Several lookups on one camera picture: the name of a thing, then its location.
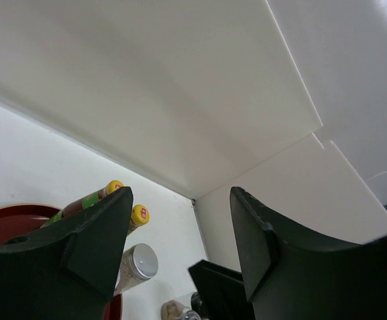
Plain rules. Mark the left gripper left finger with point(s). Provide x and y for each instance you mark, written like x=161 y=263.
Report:
x=63 y=266

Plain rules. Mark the blue label jar silver lid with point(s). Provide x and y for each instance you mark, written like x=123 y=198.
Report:
x=138 y=265

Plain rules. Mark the sauce bottle yellow cap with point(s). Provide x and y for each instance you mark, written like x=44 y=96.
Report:
x=84 y=202
x=139 y=217

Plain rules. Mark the red round tray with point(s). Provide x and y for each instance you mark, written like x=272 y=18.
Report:
x=10 y=223

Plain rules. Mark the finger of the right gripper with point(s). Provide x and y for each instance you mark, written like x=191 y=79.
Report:
x=219 y=292

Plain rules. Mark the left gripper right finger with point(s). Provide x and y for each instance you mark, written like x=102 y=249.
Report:
x=293 y=272

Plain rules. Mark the black cap spice jar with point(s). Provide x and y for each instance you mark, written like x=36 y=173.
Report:
x=172 y=309

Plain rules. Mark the chrome top grinder jar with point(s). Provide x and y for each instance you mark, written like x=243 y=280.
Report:
x=189 y=315

